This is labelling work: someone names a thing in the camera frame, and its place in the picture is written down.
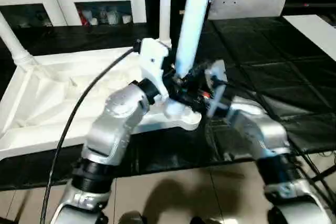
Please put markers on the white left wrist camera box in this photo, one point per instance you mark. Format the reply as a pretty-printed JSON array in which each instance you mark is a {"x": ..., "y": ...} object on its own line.
[{"x": 154, "y": 61}]

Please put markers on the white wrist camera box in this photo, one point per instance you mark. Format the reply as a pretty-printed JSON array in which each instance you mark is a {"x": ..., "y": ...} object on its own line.
[
  {"x": 218, "y": 77},
  {"x": 154, "y": 61}
]

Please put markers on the white plastic table top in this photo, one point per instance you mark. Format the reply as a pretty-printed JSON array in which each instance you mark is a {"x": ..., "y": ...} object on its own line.
[{"x": 58, "y": 93}]

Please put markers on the white board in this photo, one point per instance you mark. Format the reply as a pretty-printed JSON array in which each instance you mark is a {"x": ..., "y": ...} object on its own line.
[{"x": 315, "y": 32}]

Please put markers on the white plastic table leg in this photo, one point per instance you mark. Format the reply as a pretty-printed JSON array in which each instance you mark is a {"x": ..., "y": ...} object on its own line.
[
  {"x": 16, "y": 43},
  {"x": 191, "y": 24},
  {"x": 165, "y": 9}
]

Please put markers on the black stand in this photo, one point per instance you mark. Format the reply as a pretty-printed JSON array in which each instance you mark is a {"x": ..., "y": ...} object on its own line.
[{"x": 323, "y": 172}]

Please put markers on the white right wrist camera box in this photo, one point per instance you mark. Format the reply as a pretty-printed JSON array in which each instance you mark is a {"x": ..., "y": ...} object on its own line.
[{"x": 218, "y": 77}]

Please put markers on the black work mat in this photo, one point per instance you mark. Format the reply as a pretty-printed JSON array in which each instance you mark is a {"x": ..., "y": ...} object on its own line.
[{"x": 273, "y": 61}]

